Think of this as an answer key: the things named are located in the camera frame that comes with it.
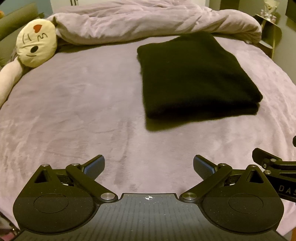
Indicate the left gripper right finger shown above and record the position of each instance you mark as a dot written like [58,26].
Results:
[203,167]

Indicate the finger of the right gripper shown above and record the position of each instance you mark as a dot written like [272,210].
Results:
[266,160]

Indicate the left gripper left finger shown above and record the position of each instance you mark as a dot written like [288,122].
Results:
[94,167]

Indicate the black knit sweater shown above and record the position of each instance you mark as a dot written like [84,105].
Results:
[192,77]

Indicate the lilac plush bed cover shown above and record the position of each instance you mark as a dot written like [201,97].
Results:
[87,101]

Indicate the pink long plush pillow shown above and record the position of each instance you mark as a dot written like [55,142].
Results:
[10,76]

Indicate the yellow corner shelf stand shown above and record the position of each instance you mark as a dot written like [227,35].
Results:
[271,35]

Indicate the cream cat face pillow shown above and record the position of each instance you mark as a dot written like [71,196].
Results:
[36,43]

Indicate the rolled lilac duvet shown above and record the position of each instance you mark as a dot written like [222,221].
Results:
[121,21]

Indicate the decor item on shelf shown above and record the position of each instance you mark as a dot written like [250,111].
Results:
[270,7]

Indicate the green headboard cushion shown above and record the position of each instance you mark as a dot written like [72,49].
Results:
[11,25]

